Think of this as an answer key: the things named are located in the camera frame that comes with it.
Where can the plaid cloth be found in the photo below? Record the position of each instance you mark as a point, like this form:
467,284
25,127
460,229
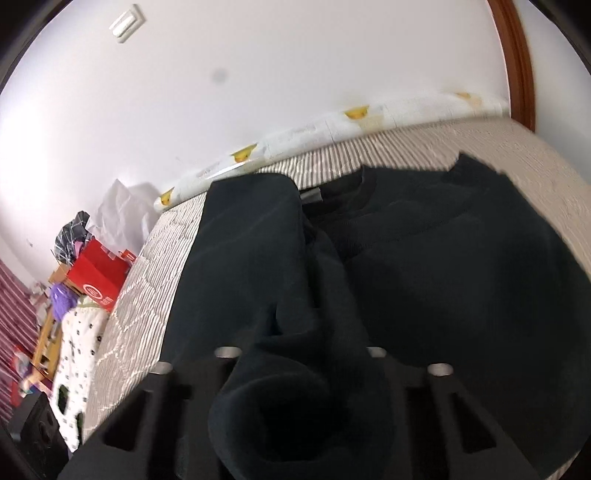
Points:
72,239

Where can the red paper bag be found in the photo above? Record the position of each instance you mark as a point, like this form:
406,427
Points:
100,274

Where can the wooden furniture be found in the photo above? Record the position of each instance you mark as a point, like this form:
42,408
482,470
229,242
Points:
46,354

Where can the brown wooden door frame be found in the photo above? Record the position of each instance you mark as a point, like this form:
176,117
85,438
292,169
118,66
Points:
517,61

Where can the black sweatshirt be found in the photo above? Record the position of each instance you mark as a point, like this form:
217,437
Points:
435,267

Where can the purple bag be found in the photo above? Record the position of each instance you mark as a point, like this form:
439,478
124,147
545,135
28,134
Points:
62,299

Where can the white wall switch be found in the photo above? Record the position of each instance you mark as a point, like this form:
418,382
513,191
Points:
127,23

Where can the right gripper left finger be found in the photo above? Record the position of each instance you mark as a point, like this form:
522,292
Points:
160,429

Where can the white duck-print sheet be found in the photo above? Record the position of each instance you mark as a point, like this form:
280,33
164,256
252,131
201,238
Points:
331,129

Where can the white plastic bag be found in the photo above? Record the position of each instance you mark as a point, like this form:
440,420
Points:
123,221

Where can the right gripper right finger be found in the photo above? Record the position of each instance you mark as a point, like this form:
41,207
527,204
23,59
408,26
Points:
441,431

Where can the striped mattress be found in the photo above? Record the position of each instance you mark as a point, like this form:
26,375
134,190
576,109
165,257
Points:
134,332

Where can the polka dot white fabric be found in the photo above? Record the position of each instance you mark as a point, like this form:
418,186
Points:
82,330

